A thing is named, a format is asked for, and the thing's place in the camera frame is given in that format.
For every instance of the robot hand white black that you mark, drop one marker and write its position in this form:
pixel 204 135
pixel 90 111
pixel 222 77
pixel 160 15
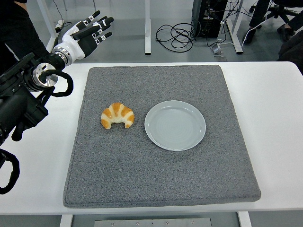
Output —
pixel 78 47

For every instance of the croissant bread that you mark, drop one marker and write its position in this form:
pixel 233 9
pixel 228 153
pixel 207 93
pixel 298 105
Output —
pixel 118 113

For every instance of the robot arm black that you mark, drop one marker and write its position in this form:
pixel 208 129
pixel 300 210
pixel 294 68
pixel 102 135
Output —
pixel 21 111

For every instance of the grey round plate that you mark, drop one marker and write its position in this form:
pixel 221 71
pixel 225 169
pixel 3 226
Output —
pixel 175 127

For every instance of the grey metal plate with screws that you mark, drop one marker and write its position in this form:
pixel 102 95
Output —
pixel 151 222

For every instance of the white power strip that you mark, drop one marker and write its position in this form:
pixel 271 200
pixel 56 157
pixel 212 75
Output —
pixel 59 25

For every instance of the white desk leg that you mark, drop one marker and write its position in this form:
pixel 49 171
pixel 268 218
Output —
pixel 46 14
pixel 147 28
pixel 236 35

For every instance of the person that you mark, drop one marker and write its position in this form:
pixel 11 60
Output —
pixel 254 23
pixel 16 30

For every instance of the black computer tower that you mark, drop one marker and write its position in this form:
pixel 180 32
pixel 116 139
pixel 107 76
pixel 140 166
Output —
pixel 208 23

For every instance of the small grey floor box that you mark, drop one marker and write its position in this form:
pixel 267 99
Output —
pixel 217 50

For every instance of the grey fabric mat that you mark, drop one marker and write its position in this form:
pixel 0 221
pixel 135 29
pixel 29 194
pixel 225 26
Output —
pixel 154 177

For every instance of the white table leg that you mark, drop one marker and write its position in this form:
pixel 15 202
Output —
pixel 65 221
pixel 244 220

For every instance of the black office chair base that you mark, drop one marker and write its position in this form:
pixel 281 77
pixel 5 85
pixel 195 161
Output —
pixel 281 10

